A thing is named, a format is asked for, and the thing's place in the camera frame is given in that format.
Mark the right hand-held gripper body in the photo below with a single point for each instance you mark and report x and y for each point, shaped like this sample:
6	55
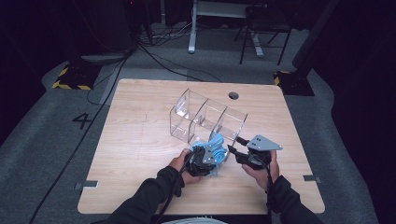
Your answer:
261	143

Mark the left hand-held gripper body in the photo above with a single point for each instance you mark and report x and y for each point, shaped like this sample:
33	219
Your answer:
208	154

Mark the blue microfibre cloth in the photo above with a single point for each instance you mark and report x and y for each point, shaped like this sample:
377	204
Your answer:
218	141

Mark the clear acrylic divided organizer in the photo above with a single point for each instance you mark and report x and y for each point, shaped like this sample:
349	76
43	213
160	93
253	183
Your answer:
205	116

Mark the person's left hand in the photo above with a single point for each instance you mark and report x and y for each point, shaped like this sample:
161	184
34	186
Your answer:
178	161

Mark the person's right hand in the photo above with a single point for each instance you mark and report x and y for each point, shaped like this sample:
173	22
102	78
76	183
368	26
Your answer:
261	177

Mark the black yellow striped stand base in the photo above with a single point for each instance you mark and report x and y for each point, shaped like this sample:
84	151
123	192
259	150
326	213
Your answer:
294	85
79	77

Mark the person's light clothing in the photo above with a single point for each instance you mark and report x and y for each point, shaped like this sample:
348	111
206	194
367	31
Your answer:
194	221

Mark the dark slanted stand pole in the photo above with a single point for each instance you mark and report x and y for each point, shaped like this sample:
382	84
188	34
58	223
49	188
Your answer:
314	34

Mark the black chair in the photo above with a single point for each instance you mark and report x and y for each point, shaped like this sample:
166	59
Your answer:
266	21

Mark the grey metal table bracket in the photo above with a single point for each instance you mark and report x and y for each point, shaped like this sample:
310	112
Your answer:
311	178
88	184

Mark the white desk frame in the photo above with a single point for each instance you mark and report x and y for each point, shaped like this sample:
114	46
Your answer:
192	31

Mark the grey stand base plate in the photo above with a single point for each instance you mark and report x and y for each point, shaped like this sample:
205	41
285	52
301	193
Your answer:
104	58

